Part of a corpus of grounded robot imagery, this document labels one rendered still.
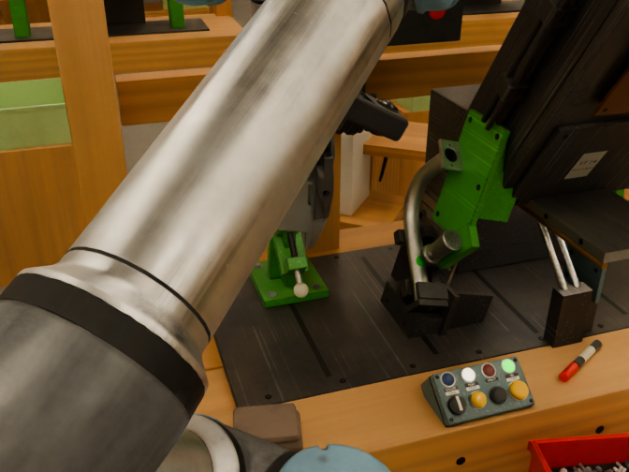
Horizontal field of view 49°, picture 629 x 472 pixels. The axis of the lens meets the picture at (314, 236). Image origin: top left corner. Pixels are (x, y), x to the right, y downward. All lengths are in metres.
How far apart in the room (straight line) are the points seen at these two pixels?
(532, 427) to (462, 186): 0.41
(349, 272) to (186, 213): 1.14
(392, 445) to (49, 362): 0.83
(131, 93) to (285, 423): 0.72
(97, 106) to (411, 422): 0.77
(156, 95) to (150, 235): 1.14
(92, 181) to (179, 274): 1.09
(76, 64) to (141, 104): 0.18
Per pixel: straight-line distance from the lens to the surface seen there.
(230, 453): 0.65
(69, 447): 0.27
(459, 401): 1.08
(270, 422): 1.04
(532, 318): 1.36
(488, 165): 1.17
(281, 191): 0.34
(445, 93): 1.44
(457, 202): 1.23
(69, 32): 1.30
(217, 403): 1.16
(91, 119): 1.34
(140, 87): 1.42
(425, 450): 1.09
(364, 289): 1.38
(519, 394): 1.13
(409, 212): 1.30
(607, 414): 1.26
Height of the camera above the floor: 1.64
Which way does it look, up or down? 28 degrees down
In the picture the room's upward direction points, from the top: straight up
